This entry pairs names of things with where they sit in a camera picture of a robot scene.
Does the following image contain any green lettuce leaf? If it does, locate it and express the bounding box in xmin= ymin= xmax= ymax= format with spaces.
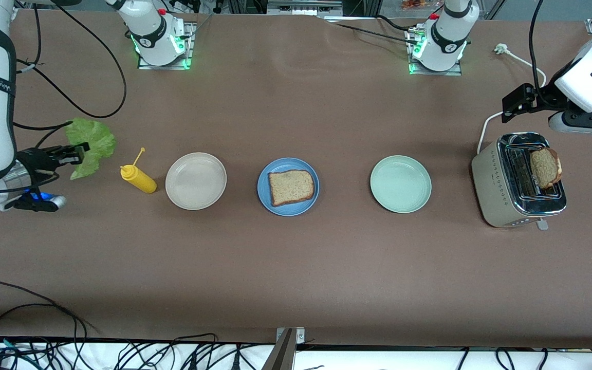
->
xmin=65 ymin=118 xmax=117 ymax=180

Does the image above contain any brown bread slice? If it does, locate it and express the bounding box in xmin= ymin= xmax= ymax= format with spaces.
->
xmin=268 ymin=170 xmax=316 ymax=208
xmin=529 ymin=147 xmax=563 ymax=189

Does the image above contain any yellow squeeze bottle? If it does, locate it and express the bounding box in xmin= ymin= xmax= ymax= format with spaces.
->
xmin=120 ymin=147 xmax=158 ymax=194

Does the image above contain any beige round plate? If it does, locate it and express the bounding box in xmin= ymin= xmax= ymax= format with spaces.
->
xmin=165 ymin=152 xmax=228 ymax=211

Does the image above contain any pale green round plate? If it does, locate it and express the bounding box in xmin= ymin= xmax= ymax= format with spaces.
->
xmin=370 ymin=155 xmax=432 ymax=214

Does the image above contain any blue round plate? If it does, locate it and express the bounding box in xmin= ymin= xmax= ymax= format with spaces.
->
xmin=257 ymin=157 xmax=320 ymax=217

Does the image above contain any beige chrome toaster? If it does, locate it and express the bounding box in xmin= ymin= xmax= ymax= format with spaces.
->
xmin=471 ymin=132 xmax=568 ymax=230

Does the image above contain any grey metal device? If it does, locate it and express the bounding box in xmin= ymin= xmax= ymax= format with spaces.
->
xmin=267 ymin=0 xmax=343 ymax=16

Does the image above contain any grey aluminium bar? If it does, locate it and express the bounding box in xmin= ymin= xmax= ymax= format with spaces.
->
xmin=262 ymin=329 xmax=297 ymax=370

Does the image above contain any white toaster power cord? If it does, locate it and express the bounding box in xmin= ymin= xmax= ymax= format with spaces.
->
xmin=477 ymin=43 xmax=547 ymax=155

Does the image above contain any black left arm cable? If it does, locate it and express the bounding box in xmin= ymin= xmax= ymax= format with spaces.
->
xmin=529 ymin=0 xmax=546 ymax=103

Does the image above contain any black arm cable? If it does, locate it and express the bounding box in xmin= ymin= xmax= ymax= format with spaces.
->
xmin=13 ymin=0 xmax=127 ymax=134
xmin=529 ymin=0 xmax=546 ymax=103

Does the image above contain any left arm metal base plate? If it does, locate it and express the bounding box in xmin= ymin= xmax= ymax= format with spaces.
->
xmin=408 ymin=28 xmax=463 ymax=77

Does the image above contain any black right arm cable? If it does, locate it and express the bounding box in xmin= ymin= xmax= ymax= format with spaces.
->
xmin=13 ymin=0 xmax=127 ymax=134

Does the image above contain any looped black cable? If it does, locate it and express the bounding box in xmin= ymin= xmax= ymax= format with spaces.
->
xmin=0 ymin=303 xmax=88 ymax=370

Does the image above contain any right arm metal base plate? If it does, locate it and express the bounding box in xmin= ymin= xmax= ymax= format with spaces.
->
xmin=137 ymin=22 xmax=194 ymax=70

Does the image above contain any black base cable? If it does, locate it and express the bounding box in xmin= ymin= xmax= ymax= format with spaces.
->
xmin=322 ymin=15 xmax=422 ymax=46

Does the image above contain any metal table edge bracket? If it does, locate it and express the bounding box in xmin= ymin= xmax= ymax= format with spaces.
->
xmin=276 ymin=327 xmax=305 ymax=344

